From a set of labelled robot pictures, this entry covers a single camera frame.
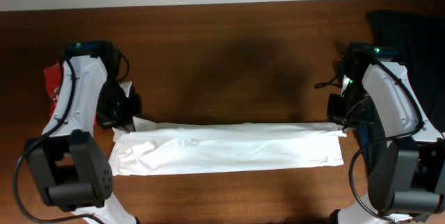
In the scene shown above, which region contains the white printed t-shirt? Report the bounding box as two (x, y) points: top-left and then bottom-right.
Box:
(108, 81), (348, 177)

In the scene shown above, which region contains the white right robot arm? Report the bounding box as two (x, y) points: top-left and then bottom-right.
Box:
(327, 42), (444, 224)

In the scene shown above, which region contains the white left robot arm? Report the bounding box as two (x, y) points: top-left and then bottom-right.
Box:
(16, 40), (142, 223)

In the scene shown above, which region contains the navy blue garment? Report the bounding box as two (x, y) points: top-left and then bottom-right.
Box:
(337, 60), (387, 176)

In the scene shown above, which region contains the red folded t-shirt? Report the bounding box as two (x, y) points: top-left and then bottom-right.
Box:
(43, 62), (98, 126)

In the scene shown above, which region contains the black garment with white lettering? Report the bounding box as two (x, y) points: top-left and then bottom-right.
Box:
(366, 10), (444, 132)

